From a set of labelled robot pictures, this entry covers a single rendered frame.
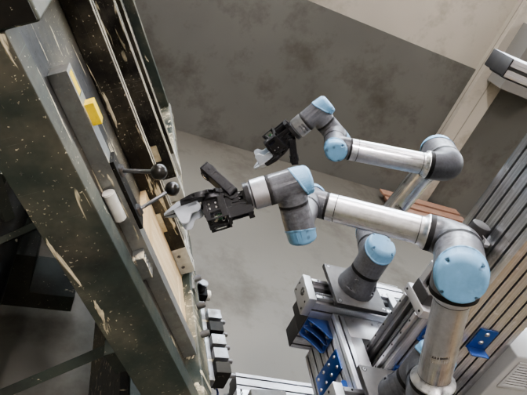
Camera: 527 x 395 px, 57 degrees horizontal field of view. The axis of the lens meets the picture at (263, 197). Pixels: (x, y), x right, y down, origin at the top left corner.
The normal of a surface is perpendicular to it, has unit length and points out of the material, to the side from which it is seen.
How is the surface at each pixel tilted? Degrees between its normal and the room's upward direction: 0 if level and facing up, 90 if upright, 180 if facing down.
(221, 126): 90
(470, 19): 90
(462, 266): 84
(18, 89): 90
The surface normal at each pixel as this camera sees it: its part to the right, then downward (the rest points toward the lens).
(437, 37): 0.12, 0.55
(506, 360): -0.92, -0.25
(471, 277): -0.29, 0.26
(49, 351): 0.36, -0.80
